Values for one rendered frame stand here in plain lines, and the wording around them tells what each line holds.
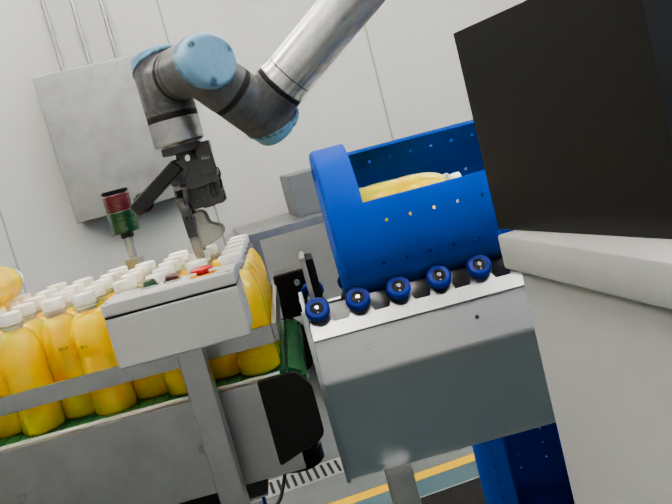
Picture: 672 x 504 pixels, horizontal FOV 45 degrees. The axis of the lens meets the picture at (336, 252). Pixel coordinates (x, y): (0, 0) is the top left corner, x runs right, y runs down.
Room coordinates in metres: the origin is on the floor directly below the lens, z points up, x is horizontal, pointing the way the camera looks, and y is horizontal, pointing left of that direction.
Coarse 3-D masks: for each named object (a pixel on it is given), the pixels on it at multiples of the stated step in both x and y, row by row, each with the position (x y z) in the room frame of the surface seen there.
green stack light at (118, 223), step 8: (112, 216) 1.83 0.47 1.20; (120, 216) 1.83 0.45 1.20; (128, 216) 1.83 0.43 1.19; (136, 216) 1.86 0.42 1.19; (112, 224) 1.83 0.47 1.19; (120, 224) 1.82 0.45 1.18; (128, 224) 1.83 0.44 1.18; (136, 224) 1.85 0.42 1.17; (112, 232) 1.84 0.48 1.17; (120, 232) 1.83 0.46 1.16
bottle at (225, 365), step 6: (234, 354) 1.35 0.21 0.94; (210, 360) 1.35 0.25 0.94; (216, 360) 1.34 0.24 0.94; (222, 360) 1.34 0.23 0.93; (228, 360) 1.34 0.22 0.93; (234, 360) 1.35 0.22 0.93; (216, 366) 1.34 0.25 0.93; (222, 366) 1.34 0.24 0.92; (228, 366) 1.34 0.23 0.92; (234, 366) 1.35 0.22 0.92; (216, 372) 1.34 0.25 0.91; (222, 372) 1.34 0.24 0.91; (228, 372) 1.34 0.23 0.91; (234, 372) 1.35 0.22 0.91; (216, 378) 1.35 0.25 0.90; (222, 378) 1.34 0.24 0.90
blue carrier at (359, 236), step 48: (384, 144) 1.59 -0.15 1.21; (432, 144) 1.62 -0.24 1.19; (336, 192) 1.39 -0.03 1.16; (432, 192) 1.38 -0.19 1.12; (480, 192) 1.38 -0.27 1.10; (336, 240) 1.37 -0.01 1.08; (384, 240) 1.38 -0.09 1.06; (432, 240) 1.39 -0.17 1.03; (480, 240) 1.41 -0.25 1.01; (384, 288) 1.47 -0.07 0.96
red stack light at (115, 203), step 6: (126, 192) 1.84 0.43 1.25; (102, 198) 1.84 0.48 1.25; (108, 198) 1.83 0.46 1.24; (114, 198) 1.82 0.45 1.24; (120, 198) 1.83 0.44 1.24; (126, 198) 1.84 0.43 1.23; (108, 204) 1.83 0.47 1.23; (114, 204) 1.82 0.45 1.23; (120, 204) 1.83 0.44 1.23; (126, 204) 1.84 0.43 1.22; (108, 210) 1.83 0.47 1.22; (114, 210) 1.83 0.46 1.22; (120, 210) 1.83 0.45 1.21
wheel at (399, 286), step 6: (396, 276) 1.42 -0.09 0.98; (402, 276) 1.42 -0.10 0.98; (390, 282) 1.41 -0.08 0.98; (396, 282) 1.41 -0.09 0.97; (402, 282) 1.41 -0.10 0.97; (408, 282) 1.41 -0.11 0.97; (390, 288) 1.41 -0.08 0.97; (396, 288) 1.41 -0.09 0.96; (402, 288) 1.40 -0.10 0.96; (408, 288) 1.40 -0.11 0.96; (390, 294) 1.40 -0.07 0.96; (396, 294) 1.40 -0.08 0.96; (402, 294) 1.40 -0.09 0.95; (408, 294) 1.40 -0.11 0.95
